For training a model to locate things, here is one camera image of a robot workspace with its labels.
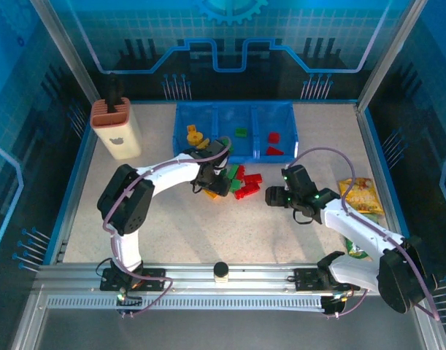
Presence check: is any yellow snack bag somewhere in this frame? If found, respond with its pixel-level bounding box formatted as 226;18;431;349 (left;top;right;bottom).
338;177;386;215

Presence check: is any blue three-compartment bin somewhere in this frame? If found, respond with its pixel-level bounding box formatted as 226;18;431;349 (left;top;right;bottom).
172;101;301;164

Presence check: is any green snack bag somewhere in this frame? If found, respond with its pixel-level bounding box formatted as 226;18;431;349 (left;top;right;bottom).
342;211;382;262

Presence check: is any black round knob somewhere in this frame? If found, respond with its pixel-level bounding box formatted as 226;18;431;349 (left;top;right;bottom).
213;261;230;284

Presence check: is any white knife block, terracotta top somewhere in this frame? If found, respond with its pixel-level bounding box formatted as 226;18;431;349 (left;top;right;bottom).
90;97;142;160

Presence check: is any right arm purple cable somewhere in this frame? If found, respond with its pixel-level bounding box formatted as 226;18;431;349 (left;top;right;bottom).
284;146;441;322

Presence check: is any aluminium mounting rail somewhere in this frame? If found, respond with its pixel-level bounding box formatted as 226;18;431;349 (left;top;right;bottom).
36;262;391;293

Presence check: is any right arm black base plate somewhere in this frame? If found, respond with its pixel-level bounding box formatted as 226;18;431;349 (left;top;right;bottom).
293;268;361;292

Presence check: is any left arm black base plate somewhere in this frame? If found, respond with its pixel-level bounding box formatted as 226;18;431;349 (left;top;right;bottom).
100;267;167;292

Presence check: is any grey slotted cable duct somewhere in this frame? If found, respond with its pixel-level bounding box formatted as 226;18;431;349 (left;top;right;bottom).
47;295;326;311

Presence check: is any black knife handle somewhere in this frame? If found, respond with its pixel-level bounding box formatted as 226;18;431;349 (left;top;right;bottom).
105;74;126;113

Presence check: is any aluminium frame post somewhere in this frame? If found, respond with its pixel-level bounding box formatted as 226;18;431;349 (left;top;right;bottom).
357;0;426;110
28;0;101;105

